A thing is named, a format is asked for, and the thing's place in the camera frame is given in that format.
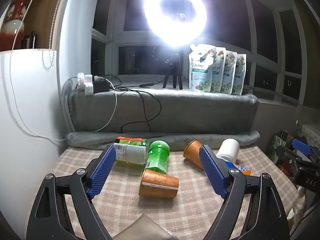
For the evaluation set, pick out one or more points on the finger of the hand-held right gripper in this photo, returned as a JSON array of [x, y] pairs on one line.
[[301, 146]]

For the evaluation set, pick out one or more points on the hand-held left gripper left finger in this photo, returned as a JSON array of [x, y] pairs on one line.
[[102, 172]]

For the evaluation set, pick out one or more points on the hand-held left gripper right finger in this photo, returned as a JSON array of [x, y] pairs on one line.
[[212, 172]]

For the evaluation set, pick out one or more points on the orange patterned paper cup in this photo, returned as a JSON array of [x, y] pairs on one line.
[[158, 183]]

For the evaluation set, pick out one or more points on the plain orange paper cup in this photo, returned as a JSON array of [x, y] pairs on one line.
[[193, 153]]

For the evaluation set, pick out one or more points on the white plastic bag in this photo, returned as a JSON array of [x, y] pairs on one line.
[[298, 205]]

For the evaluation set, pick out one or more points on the white and green food packet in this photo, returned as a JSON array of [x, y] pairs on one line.
[[130, 153]]

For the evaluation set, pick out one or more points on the checked table cloth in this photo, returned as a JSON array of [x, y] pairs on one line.
[[185, 212]]

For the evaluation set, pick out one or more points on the rolled grey blanket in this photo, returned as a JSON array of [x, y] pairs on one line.
[[175, 140]]

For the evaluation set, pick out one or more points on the green plastic bottle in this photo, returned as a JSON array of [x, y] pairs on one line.
[[158, 157]]

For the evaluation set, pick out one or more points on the brown cloth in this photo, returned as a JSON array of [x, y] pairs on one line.
[[142, 228]]

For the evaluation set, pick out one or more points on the black charger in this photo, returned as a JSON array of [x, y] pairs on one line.
[[101, 86]]

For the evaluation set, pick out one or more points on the white power strip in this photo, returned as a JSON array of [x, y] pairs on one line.
[[85, 83]]

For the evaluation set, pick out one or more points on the white floral refill pouch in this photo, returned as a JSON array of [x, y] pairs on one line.
[[239, 78], [219, 72], [228, 76]]

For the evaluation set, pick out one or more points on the large white refill pouch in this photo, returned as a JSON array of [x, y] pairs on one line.
[[200, 70]]

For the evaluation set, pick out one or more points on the black tripod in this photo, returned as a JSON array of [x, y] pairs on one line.
[[175, 70]]

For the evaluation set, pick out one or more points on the red and white vase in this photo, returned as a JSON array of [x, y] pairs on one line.
[[12, 17]]

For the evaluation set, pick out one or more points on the window frame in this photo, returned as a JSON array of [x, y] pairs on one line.
[[250, 30]]

